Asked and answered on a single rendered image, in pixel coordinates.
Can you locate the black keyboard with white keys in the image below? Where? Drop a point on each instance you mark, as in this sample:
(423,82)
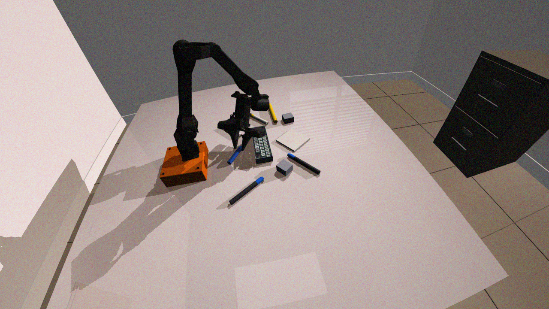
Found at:
(262,149)

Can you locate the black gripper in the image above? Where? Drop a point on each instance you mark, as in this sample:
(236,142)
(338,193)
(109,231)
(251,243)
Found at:
(249,132)

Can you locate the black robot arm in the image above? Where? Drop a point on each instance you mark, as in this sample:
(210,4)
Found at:
(185,56)

